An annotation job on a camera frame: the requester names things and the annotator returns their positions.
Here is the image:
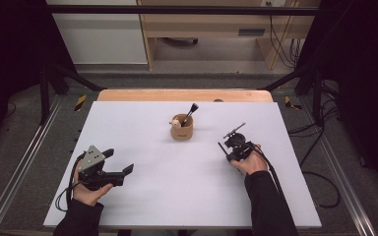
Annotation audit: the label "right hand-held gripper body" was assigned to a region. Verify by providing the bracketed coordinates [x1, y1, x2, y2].
[222, 122, 256, 157]

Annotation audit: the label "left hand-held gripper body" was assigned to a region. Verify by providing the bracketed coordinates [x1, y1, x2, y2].
[77, 145, 125, 192]

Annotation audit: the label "thin black brush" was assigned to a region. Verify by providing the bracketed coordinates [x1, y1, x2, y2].
[218, 142, 245, 176]

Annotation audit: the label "thick black makeup brush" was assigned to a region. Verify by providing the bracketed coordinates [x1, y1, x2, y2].
[180, 102, 200, 128]

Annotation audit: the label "wooden brush holder cup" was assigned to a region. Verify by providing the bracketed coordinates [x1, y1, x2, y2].
[168, 113, 195, 142]

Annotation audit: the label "person's left hand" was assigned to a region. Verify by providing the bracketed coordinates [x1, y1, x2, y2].
[72, 159, 114, 207]

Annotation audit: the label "person's right hand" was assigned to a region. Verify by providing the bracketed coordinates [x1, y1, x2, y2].
[230, 143, 270, 177]

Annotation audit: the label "white table board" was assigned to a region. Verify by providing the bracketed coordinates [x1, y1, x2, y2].
[42, 100, 323, 229]

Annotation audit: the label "yellow black tape piece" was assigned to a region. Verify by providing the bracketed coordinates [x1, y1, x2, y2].
[74, 94, 88, 112]
[283, 95, 303, 111]

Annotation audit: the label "wooden table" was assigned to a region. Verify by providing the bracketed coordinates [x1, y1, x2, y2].
[96, 88, 274, 103]

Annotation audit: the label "black metal stand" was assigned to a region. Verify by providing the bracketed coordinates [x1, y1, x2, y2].
[259, 60, 326, 128]
[38, 60, 107, 126]

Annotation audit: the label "white cabinet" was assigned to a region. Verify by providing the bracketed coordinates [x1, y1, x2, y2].
[45, 0, 149, 66]

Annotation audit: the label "light wooden desk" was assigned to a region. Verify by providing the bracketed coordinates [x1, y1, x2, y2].
[137, 0, 321, 71]

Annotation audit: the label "black curtain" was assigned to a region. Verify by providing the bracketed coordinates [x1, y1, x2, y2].
[0, 0, 77, 158]
[296, 0, 378, 201]

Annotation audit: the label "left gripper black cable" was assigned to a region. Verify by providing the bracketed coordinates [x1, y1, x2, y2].
[54, 153, 87, 212]

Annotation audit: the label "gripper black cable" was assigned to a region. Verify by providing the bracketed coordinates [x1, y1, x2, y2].
[54, 153, 87, 212]
[242, 140, 342, 209]

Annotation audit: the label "aluminium floor rail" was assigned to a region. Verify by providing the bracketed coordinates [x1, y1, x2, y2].
[0, 93, 64, 236]
[298, 96, 378, 236]

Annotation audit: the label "black floor cables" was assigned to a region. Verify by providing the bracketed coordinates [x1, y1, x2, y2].
[287, 82, 341, 168]

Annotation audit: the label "hanging black cables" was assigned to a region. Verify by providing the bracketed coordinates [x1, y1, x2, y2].
[265, 1, 305, 69]

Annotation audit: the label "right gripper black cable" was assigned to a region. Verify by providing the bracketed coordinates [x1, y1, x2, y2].
[242, 140, 342, 209]

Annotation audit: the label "black horizontal frame bar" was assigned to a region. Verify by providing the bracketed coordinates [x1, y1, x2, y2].
[45, 4, 323, 17]

